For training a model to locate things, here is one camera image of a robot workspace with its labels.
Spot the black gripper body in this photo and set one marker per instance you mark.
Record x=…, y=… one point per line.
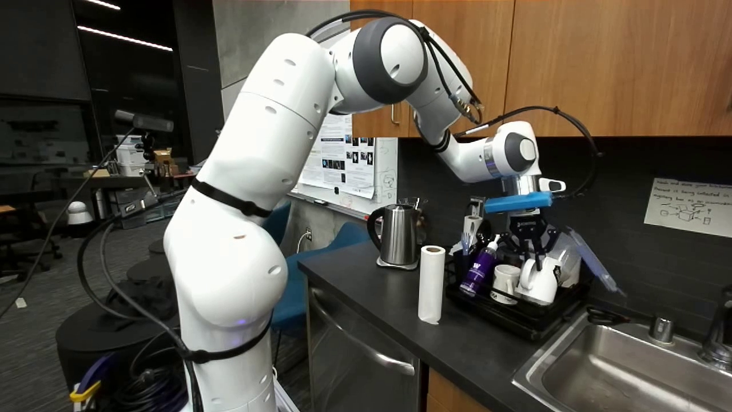
x=526, y=227

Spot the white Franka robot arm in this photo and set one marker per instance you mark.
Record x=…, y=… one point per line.
x=229, y=266

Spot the black dish drying rack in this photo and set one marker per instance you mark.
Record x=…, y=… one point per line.
x=494, y=316

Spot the purple bottle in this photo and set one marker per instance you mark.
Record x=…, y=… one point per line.
x=482, y=270

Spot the stainless steel electric kettle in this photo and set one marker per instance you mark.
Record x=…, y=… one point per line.
x=399, y=237

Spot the stainless steel sink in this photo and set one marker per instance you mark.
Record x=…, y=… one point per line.
x=610, y=366

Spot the metal sink hole cap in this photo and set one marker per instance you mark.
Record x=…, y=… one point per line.
x=661, y=327

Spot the wooden lower cabinets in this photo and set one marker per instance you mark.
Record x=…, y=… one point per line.
x=449, y=391

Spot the wooden cabinets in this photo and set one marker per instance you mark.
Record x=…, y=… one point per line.
x=449, y=391
x=625, y=70

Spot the wooden upper cabinets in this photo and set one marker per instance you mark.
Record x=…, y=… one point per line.
x=625, y=70

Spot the chrome faucet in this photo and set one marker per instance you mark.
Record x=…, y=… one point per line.
x=722, y=335

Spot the white poster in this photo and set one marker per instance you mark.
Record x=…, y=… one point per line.
x=343, y=160

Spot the stainless steel dishwasher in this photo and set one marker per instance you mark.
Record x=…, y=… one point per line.
x=357, y=366

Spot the blue chair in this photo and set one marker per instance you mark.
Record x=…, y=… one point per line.
x=311, y=288

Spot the white box on desk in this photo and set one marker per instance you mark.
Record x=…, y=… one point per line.
x=128, y=157

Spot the ceiling light strip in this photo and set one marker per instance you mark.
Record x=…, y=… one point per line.
x=127, y=36

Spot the small white background lamp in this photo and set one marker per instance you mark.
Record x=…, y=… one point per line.
x=78, y=211

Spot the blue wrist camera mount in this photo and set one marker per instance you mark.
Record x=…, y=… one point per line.
x=517, y=202

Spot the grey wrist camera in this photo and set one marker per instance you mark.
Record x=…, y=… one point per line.
x=553, y=186

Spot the white paper wall note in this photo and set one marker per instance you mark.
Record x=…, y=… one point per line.
x=689, y=207

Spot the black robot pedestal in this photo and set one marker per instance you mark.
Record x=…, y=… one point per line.
x=99, y=351

